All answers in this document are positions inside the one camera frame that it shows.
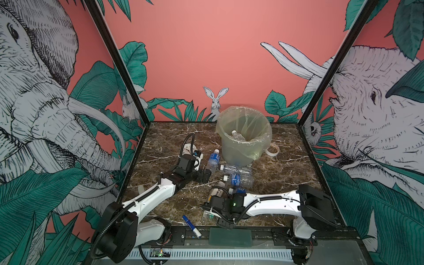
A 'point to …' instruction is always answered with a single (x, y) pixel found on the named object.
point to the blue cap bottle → (213, 160)
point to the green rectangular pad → (232, 237)
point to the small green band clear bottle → (208, 216)
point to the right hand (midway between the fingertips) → (221, 217)
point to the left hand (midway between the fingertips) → (204, 168)
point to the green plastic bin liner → (245, 133)
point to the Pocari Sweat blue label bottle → (239, 180)
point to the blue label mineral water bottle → (237, 190)
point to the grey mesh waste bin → (245, 133)
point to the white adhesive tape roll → (273, 150)
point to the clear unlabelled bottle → (232, 169)
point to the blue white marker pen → (195, 230)
